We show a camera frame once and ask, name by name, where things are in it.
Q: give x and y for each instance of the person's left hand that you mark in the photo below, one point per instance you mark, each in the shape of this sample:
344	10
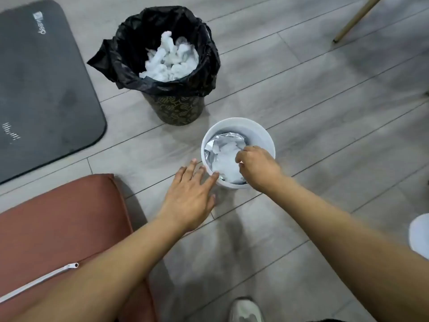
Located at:
187	197

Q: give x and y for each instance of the person's right hand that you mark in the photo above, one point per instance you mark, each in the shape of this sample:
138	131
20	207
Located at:
259	169

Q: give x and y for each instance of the dark grey yoga mat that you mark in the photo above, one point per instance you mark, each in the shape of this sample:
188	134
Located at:
40	97

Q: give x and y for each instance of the person's left forearm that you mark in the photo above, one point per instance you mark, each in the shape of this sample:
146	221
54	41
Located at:
100	281

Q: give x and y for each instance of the person's right forearm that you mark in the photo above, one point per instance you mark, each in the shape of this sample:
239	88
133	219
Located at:
335	244

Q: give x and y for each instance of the white plastic bucket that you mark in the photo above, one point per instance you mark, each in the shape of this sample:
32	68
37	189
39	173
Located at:
254	129

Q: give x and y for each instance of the grey shoe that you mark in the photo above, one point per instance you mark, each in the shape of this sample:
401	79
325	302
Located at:
244	311

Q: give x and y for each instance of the reddish-brown cushion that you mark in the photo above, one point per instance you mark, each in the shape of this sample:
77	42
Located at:
50	231

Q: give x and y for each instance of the bin with black liner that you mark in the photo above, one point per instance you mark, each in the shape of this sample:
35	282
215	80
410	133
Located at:
134	46

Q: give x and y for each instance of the black trousers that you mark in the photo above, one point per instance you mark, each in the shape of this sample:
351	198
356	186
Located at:
330	320

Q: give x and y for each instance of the white round lid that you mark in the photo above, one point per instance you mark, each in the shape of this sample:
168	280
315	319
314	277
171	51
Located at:
420	236

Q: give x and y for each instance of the wooden chair leg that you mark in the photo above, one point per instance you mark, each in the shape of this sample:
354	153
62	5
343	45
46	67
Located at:
355	18

